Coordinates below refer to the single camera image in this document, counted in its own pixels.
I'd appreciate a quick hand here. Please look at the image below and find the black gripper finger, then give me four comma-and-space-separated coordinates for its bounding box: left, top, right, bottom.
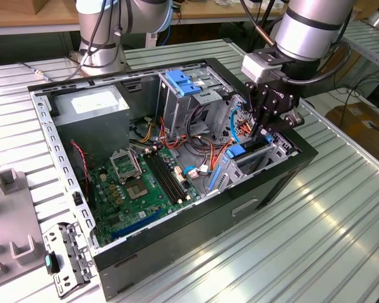
262, 112, 304, 136
244, 81, 268, 140

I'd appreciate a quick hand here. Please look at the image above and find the orange red power wire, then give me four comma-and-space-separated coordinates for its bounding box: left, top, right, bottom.
236, 117, 254, 134

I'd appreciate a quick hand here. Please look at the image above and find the blue data wire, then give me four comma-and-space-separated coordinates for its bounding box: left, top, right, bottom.
229, 105, 246, 143

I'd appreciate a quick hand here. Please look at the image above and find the hard disk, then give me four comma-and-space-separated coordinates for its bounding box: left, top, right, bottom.
208, 134, 274, 193

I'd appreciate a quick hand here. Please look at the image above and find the grey metal disk bay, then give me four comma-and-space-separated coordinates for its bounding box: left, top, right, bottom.
205, 93, 300, 197

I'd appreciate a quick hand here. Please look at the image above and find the brown cardboard box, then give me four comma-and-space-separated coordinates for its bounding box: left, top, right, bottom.
324, 101, 379, 162

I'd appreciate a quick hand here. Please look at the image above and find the blue plastic drive latch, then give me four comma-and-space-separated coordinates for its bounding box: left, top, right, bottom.
165, 69, 202, 97

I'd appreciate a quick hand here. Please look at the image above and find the grey metal drive cage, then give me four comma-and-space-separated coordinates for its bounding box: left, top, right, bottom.
156, 64, 235, 143

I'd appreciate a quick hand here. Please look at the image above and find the long wooden desk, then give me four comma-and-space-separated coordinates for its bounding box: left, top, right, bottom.
0, 0, 363, 61

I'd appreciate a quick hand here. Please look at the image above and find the metal slat side table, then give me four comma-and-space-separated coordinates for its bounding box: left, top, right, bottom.
298, 20, 379, 92

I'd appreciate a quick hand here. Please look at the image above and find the black RAM slot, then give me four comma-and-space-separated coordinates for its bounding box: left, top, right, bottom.
152, 150, 187, 201
148, 151, 183, 203
144, 151, 179, 205
155, 150, 191, 199

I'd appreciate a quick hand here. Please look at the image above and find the green motherboard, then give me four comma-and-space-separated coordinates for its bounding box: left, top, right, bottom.
87, 146, 203, 249

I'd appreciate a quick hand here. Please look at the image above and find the CPU socket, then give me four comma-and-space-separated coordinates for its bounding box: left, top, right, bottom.
123, 179, 151, 201

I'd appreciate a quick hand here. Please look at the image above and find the metal socket cover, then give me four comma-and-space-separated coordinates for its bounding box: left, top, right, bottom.
109, 149, 143, 184

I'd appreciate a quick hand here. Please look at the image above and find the black open PC case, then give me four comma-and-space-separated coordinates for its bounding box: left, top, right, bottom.
27, 57, 319, 300

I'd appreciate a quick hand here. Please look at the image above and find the grey power supply unit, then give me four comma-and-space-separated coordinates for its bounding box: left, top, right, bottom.
50, 85, 131, 162

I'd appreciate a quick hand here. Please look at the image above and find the blue expansion slot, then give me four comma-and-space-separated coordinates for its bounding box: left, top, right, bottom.
111, 209, 164, 240

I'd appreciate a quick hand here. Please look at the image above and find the grey metal slot retainer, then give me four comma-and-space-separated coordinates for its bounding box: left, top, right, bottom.
41, 220, 96, 299

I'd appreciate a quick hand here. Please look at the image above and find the small brown box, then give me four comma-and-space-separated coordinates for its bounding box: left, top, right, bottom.
30, 0, 45, 16

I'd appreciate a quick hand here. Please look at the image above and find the black teal latch tab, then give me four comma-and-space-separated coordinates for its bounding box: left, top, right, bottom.
44, 251, 60, 274

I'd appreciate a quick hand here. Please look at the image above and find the grey parts rack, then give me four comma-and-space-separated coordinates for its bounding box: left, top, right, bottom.
0, 169, 49, 291

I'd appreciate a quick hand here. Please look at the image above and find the thick black cable bundle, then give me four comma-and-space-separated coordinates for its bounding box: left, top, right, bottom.
184, 104, 217, 151

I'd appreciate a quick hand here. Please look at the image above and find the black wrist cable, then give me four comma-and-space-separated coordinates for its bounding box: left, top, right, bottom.
239, 0, 353, 86

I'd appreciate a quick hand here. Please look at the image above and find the red orange wire harness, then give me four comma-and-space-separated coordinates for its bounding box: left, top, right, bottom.
159, 116, 233, 173

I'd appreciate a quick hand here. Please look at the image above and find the short blue board wire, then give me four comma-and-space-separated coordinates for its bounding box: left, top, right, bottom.
182, 165, 214, 181

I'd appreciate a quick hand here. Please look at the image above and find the yellow black power wire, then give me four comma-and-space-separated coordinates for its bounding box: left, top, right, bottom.
129, 121, 162, 143

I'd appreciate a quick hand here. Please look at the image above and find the red black fan wire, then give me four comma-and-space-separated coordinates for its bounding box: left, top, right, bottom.
69, 141, 91, 194

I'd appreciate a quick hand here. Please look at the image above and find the black cable with metal connector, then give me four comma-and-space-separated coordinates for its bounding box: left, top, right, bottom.
20, 0, 130, 82

